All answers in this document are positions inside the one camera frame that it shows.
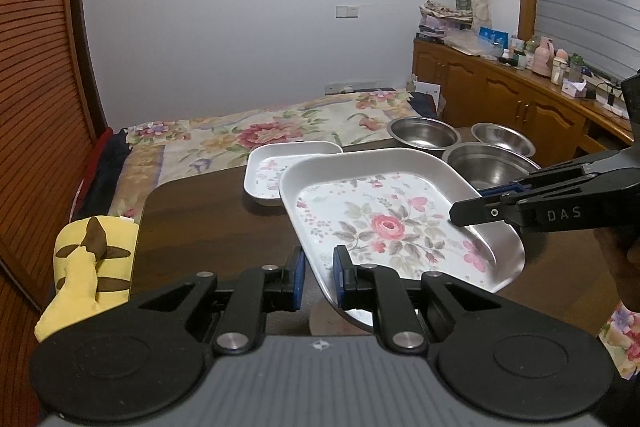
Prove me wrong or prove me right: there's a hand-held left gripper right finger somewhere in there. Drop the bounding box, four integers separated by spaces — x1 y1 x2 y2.
332 245 507 354

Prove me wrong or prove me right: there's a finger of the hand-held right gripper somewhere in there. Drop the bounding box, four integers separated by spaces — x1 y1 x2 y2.
449 194 532 229
476 162 588 198

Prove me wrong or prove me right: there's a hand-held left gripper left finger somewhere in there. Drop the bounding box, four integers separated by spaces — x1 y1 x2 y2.
129 248 307 356

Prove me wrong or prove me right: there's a large floral square plate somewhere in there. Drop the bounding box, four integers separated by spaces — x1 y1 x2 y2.
278 147 526 333

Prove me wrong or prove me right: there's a person's right hand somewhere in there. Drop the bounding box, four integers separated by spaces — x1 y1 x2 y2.
593 227 640 314

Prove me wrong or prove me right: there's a large stainless steel bowl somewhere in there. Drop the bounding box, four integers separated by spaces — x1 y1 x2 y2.
440 143 542 204

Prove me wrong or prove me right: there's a wooden cabinet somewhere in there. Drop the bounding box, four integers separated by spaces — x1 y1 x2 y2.
412 37 640 168

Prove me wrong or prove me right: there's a small floral square plate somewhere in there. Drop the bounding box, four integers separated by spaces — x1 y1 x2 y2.
242 140 344 207

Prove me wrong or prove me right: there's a pink tissue box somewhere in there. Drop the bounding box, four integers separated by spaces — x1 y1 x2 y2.
561 79 589 100

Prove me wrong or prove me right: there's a white cardboard box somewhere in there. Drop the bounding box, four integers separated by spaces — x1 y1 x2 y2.
406 78 442 114

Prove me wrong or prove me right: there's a pink thermos jug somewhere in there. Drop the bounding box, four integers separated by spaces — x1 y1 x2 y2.
532 35 556 76

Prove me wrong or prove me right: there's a clear plastic bag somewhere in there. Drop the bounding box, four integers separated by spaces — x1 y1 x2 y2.
444 31 502 58

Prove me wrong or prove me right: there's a blue box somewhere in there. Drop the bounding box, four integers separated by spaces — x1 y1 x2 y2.
478 26 507 46

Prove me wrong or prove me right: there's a floral blanket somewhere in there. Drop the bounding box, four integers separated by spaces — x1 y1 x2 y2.
107 90 420 224

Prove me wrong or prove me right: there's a stack of papers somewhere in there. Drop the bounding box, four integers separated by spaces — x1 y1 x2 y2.
418 0 474 44

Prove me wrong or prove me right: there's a yellow plush toy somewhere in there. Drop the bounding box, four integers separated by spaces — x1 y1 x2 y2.
33 215 140 342

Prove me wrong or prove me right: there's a slatted wooden wardrobe door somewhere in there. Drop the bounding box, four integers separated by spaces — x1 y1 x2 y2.
0 0 108 313

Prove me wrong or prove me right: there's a wall outlet strip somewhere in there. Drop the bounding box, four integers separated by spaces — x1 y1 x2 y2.
324 81 397 96

